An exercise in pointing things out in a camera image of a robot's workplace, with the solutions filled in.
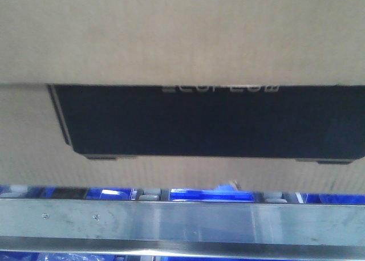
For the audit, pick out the grey shelf roller middle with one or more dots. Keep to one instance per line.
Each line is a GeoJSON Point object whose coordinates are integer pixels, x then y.
{"type": "Point", "coordinates": [151, 194]}

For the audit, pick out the metal shelf front rail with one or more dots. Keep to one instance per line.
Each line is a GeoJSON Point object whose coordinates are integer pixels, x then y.
{"type": "Point", "coordinates": [220, 229]}

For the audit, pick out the grey shelf roller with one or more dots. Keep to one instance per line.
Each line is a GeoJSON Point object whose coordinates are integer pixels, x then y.
{"type": "Point", "coordinates": [151, 194]}
{"type": "Point", "coordinates": [14, 191]}
{"type": "Point", "coordinates": [274, 197]}

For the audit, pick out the brown cardboard box black print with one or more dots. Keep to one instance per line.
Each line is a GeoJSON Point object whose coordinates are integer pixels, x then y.
{"type": "Point", "coordinates": [172, 42]}

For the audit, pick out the right rail screw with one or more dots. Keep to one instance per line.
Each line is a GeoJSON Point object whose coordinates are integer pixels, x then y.
{"type": "Point", "coordinates": [96, 216]}

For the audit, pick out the grey shelf roller left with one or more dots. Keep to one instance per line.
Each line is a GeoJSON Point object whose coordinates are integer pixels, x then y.
{"type": "Point", "coordinates": [14, 191]}

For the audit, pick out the grey shelf roller right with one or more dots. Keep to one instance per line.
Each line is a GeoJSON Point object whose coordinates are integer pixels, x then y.
{"type": "Point", "coordinates": [274, 197]}

